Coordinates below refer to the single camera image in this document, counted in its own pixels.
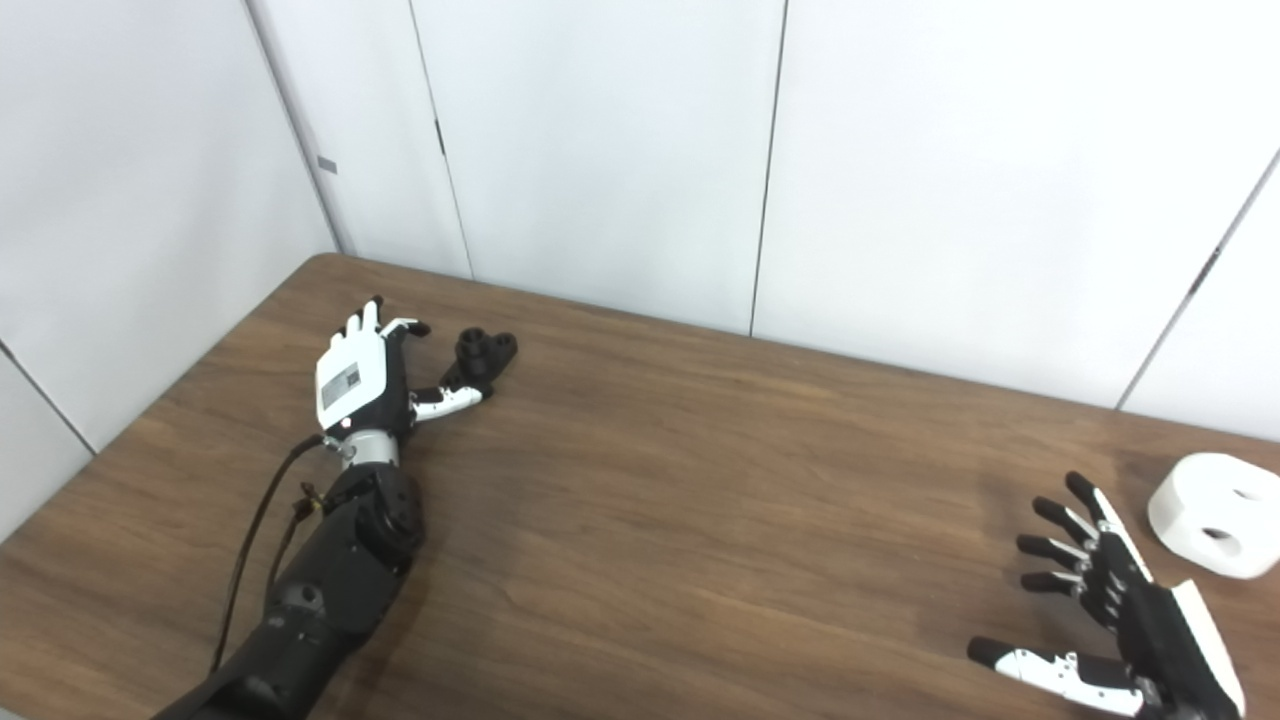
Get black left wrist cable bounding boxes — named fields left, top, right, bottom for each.
left=208, top=433, right=341, bottom=676

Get left arm yellow connector wire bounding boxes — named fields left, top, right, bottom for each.
left=268, top=483, right=329, bottom=601

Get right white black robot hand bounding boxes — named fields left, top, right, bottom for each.
left=966, top=471, right=1247, bottom=720

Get black plastic holder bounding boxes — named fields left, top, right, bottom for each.
left=440, top=328, right=519, bottom=403

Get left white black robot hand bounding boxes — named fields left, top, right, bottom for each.
left=314, top=295, right=493, bottom=441

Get round white plastic piece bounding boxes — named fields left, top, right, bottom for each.
left=1147, top=452, right=1280, bottom=580

